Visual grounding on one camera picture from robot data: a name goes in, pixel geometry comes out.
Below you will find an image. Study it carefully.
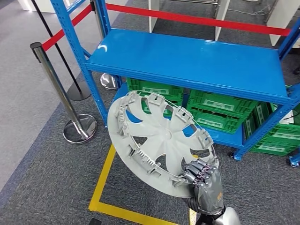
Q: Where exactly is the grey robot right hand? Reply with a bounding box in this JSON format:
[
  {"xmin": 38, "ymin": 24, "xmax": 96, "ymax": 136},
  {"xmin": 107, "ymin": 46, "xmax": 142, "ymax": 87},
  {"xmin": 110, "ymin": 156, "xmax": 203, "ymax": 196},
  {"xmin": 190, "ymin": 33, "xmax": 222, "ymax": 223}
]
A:
[{"xmin": 182, "ymin": 159, "xmax": 225, "ymax": 217}]

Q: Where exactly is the grey plastic wheel hubcap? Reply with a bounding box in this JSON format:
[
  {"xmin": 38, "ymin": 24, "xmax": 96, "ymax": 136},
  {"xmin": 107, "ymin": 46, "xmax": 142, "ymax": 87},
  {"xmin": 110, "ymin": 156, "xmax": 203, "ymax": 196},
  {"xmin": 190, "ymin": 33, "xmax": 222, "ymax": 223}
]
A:
[{"xmin": 107, "ymin": 90, "xmax": 219, "ymax": 198}]

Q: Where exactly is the yellow floor tape square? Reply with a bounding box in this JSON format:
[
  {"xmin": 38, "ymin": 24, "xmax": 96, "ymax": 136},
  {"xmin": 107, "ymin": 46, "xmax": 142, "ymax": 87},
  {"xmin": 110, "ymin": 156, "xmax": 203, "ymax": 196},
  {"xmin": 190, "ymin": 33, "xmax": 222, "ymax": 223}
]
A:
[{"xmin": 88, "ymin": 144, "xmax": 198, "ymax": 225}]

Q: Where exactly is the red barrier belt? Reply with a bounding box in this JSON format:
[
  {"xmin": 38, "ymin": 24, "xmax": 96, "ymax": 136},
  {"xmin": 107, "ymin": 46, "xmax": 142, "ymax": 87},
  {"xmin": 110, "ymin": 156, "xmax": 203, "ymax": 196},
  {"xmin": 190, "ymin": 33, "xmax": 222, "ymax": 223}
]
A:
[
  {"xmin": 106, "ymin": 3, "xmax": 291, "ymax": 37},
  {"xmin": 41, "ymin": 3, "xmax": 93, "ymax": 52}
]

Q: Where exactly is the white desk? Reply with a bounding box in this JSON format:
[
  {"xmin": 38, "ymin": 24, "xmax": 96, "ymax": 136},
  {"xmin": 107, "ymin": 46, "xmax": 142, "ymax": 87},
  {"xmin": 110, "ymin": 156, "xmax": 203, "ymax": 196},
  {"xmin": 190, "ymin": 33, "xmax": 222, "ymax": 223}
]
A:
[{"xmin": 265, "ymin": 0, "xmax": 300, "ymax": 46}]

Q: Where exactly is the white display plinth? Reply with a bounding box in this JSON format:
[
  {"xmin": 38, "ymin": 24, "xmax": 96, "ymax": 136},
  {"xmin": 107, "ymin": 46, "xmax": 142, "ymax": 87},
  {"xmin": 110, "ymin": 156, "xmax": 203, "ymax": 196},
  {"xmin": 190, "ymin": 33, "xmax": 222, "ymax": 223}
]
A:
[{"xmin": 17, "ymin": 0, "xmax": 78, "ymax": 14}]

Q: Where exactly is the black stanchion post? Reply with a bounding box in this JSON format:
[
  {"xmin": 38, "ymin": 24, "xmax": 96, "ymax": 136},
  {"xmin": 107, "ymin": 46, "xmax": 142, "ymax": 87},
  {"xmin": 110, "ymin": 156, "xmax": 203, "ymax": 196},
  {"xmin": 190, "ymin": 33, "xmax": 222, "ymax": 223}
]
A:
[{"xmin": 32, "ymin": 0, "xmax": 91, "ymax": 102}]

